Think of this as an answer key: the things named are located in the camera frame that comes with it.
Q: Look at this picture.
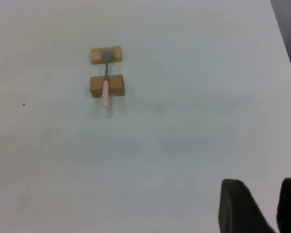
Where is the plain rectangular wooden block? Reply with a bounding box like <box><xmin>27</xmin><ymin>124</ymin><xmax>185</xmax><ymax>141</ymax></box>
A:
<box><xmin>90</xmin><ymin>46</ymin><xmax>123</xmax><ymax>66</ymax></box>

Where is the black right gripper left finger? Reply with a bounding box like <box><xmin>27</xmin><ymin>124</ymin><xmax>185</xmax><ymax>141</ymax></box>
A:
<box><xmin>218</xmin><ymin>179</ymin><xmax>278</xmax><ymax>233</ymax></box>

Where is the pink handled metal spoon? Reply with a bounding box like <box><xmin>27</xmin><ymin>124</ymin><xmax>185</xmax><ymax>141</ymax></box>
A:
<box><xmin>101</xmin><ymin>50</ymin><xmax>114</xmax><ymax>108</ymax></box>

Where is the arched wooden block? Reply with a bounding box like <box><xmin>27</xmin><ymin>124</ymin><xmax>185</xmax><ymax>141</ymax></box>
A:
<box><xmin>90</xmin><ymin>74</ymin><xmax>126</xmax><ymax>99</ymax></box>

